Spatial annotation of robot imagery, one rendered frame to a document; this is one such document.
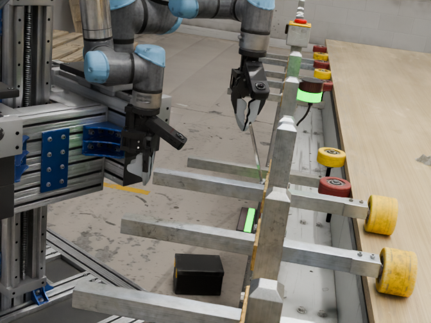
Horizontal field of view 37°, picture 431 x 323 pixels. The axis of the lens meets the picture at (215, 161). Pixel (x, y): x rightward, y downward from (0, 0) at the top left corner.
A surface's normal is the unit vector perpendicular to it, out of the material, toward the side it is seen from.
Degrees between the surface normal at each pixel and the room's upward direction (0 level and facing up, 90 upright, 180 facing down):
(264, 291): 45
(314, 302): 0
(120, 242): 0
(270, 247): 90
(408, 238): 0
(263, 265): 90
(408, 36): 90
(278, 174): 90
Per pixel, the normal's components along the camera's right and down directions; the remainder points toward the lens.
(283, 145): -0.14, 0.32
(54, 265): 0.12, -0.93
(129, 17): 0.61, 0.34
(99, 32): 0.26, 0.37
